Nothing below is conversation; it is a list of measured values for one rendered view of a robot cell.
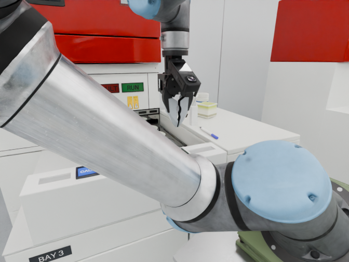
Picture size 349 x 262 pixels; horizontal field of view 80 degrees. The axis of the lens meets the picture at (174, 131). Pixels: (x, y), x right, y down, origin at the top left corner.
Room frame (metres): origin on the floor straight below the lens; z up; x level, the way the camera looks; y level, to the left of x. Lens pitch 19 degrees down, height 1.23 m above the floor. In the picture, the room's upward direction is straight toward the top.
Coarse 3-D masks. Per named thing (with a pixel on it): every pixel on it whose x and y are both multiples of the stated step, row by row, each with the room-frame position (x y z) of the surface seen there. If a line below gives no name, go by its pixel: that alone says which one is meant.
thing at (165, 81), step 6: (162, 54) 0.59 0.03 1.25; (168, 54) 0.57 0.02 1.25; (174, 54) 0.56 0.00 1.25; (180, 54) 0.56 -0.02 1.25; (186, 54) 0.58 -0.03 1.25; (168, 60) 0.61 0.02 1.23; (168, 72) 0.60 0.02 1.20; (162, 78) 0.59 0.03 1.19; (168, 78) 0.56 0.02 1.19; (174, 78) 0.56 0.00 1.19; (162, 84) 0.61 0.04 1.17; (168, 84) 0.56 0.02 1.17; (174, 84) 0.56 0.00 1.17; (162, 90) 0.60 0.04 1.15; (168, 90) 0.56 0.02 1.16; (174, 90) 0.56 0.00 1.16; (180, 90) 0.57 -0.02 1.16; (174, 96) 0.57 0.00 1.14
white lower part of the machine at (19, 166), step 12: (0, 156) 0.86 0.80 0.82; (12, 156) 0.87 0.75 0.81; (24, 156) 0.89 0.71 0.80; (36, 156) 0.91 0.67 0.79; (0, 168) 0.85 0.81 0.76; (12, 168) 0.86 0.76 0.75; (24, 168) 0.88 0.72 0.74; (0, 180) 0.84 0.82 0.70; (12, 180) 0.86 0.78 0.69; (24, 180) 0.88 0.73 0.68; (12, 192) 0.85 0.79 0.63; (12, 204) 0.85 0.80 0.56; (12, 216) 0.84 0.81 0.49
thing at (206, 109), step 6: (204, 102) 1.03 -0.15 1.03; (210, 102) 1.03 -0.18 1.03; (198, 108) 1.01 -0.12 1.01; (204, 108) 0.98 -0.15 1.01; (210, 108) 0.98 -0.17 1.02; (216, 108) 1.01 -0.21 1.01; (198, 114) 1.01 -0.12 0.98; (204, 114) 0.98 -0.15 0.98; (210, 114) 0.98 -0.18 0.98; (216, 114) 1.01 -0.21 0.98
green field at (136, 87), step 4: (124, 84) 1.09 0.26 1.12; (128, 84) 1.10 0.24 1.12; (132, 84) 1.11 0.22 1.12; (136, 84) 1.11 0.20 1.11; (140, 84) 1.12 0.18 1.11; (124, 88) 1.09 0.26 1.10; (128, 88) 1.10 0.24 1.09; (132, 88) 1.11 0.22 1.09; (136, 88) 1.11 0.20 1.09; (140, 88) 1.12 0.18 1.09
